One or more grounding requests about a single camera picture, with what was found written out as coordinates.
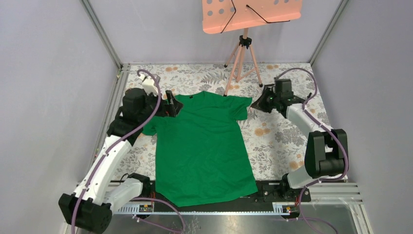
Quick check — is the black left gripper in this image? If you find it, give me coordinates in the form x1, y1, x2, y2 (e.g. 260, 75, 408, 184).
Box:
138, 88, 183, 122

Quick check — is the green t-shirt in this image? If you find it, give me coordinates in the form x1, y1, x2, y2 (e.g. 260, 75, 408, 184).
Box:
143, 91, 257, 207

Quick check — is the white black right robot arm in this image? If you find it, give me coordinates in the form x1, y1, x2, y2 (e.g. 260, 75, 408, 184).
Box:
251, 79, 348, 201

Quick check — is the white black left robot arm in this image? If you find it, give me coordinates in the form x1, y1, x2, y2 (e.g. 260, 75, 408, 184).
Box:
58, 88, 183, 234

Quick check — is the floral table mat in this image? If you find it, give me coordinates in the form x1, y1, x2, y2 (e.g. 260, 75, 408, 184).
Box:
113, 63, 315, 180

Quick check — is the pink music stand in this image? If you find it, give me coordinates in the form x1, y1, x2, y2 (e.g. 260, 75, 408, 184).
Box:
201, 0, 303, 97

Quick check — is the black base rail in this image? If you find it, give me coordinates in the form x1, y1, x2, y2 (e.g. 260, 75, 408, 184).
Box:
132, 180, 301, 215

